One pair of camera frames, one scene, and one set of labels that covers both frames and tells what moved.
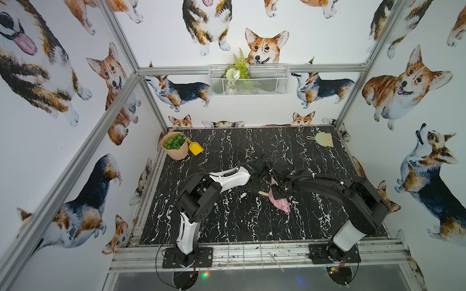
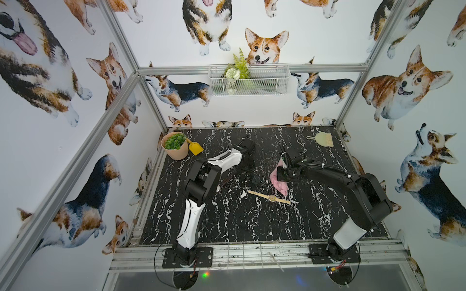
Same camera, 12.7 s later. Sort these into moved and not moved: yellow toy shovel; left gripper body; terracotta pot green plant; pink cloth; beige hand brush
Moved: pink cloth; left gripper body
Not moved: terracotta pot green plant; yellow toy shovel; beige hand brush
